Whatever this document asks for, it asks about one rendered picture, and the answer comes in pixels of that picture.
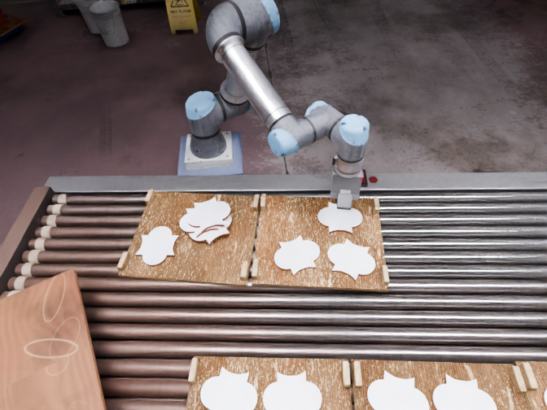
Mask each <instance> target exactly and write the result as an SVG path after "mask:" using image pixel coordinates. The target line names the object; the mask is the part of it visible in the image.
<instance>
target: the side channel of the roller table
mask: <svg viewBox="0 0 547 410"><path fill-rule="evenodd" d="M54 195H57V194H56V193H55V192H54V191H53V190H52V189H51V187H50V186H36V187H35V188H34V190H33V192H32V193H31V195H30V196H29V198H28V200H27V202H26V204H25V205H24V207H23V209H22V211H21V212H20V214H19V216H18V217H17V219H16V221H15V223H14V224H13V226H12V227H11V230H10V232H9V233H8V235H7V236H6V238H5V240H4V242H3V243H2V245H1V247H0V297H1V295H2V293H3V292H5V291H12V290H9V289H8V286H7V283H8V281H9V280H10V279H11V278H12V277H18V276H16V274H15V267H16V266H17V265H18V264H26V263H24V262H23V260H22V254H23V253H24V252H25V251H31V250H30V249H29V247H28V243H29V241H30V240H31V239H32V238H36V236H35V230H36V228H37V227H43V226H42V224H41V219H42V217H43V216H48V215H47V213H46V209H47V207H48V206H49V205H54V204H53V203H52V198H53V196H54Z"/></svg>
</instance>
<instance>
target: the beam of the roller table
mask: <svg viewBox="0 0 547 410"><path fill-rule="evenodd" d="M366 177H367V182H368V186H367V187H361V189H360V193H461V192H547V172H453V173H366ZM370 177H376V178H377V179H378V181H377V182H375V183H372V182H370V181H369V178H370ZM331 179H332V174H271V175H180V176H89V177H49V178H48V180H47V182H46V184H45V185H44V186H50V187H51V189H52V190H53V191H54V192H55V193H56V194H57V195H60V194H147V193H148V191H149V189H153V190H154V191H161V192H177V193H192V194H330V188H331Z"/></svg>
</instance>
